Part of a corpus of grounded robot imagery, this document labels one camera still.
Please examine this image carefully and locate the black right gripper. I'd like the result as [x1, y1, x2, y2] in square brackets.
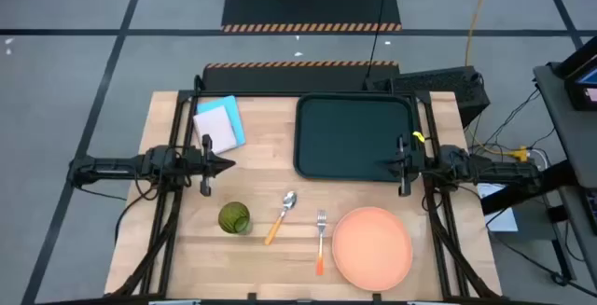
[379, 134, 428, 198]

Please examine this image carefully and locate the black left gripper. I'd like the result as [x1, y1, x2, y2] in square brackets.
[185, 134, 237, 198]

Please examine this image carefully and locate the green translucent plastic cup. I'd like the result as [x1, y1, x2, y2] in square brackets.
[216, 201, 254, 237]

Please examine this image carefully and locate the spoon with yellow handle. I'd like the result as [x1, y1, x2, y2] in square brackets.
[263, 190, 299, 247]

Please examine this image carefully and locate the orange round plate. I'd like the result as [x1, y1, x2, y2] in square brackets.
[330, 206, 415, 293]

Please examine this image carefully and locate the fork with orange handle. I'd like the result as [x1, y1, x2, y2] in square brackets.
[314, 209, 328, 277]

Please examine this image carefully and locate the dark green plastic tray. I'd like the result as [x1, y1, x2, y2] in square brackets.
[292, 91, 418, 183]

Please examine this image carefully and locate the white notepad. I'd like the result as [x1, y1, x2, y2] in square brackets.
[191, 104, 239, 156]

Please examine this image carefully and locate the black mesh computer tower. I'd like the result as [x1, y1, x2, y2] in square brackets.
[371, 64, 492, 128]

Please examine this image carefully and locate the black striped-edge floor mat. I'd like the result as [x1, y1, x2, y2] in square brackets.
[201, 60, 402, 93]
[219, 0, 404, 35]

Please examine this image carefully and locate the white paper sheet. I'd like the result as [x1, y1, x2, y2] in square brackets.
[477, 182, 520, 233]

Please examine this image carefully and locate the grey side desk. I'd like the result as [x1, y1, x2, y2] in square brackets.
[532, 34, 597, 250]

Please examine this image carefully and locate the black computer monitor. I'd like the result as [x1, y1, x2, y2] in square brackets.
[553, 35, 597, 113]

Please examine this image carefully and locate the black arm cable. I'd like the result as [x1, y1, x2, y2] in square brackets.
[113, 173, 162, 246]

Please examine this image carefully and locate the thin black cable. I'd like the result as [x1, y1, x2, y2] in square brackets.
[470, 86, 545, 150]

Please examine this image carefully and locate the black hanging cable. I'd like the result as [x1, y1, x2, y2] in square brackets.
[363, 0, 393, 83]

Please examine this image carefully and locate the yellow hanging cable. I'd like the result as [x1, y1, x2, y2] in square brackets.
[464, 0, 494, 67]

